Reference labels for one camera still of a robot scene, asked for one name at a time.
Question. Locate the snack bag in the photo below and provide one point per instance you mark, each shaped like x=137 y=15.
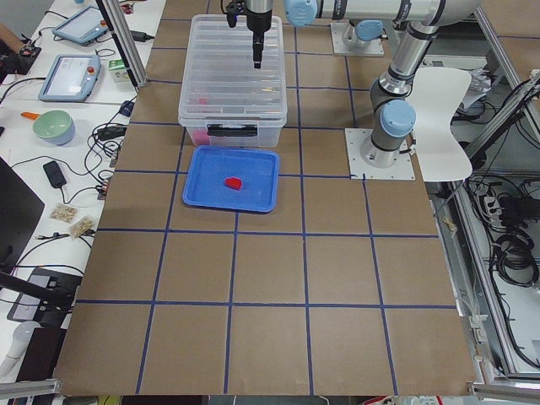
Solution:
x=64 y=213
x=82 y=227

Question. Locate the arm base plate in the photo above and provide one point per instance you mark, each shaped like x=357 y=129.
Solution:
x=358 y=38
x=367 y=162

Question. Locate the snack bag right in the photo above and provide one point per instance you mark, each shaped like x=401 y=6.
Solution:
x=82 y=227

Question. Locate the blue teach pendant near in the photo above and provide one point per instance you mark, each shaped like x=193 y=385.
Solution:
x=71 y=78

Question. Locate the blue teach pendant far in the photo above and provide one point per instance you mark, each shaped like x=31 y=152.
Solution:
x=82 y=28

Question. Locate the black box latch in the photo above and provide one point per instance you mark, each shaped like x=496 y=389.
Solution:
x=219 y=130

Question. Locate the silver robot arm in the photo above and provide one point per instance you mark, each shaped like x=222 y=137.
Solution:
x=394 y=116

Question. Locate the green bowl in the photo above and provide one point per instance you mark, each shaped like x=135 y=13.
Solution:
x=55 y=127

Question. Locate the clear plastic box lid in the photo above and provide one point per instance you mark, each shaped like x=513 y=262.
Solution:
x=219 y=68

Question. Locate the green white carton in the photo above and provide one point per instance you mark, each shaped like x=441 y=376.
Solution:
x=118 y=71

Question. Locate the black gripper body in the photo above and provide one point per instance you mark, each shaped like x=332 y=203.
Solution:
x=258 y=22

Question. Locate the black smartphone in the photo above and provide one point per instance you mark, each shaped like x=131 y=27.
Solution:
x=54 y=174

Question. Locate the blue plastic tray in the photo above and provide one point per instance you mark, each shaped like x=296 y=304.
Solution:
x=258 y=169

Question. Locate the white chair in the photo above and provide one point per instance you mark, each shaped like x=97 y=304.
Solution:
x=437 y=93

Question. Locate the white bottle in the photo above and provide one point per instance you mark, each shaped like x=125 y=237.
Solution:
x=22 y=335

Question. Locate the snack bag left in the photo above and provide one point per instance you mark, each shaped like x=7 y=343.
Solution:
x=64 y=213

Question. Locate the clear plastic storage box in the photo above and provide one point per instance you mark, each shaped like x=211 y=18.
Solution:
x=268 y=131

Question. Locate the aluminium frame post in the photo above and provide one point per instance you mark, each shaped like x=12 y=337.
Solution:
x=114 y=17

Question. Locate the blue teach pendant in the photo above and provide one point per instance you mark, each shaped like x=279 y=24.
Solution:
x=71 y=78
x=82 y=28

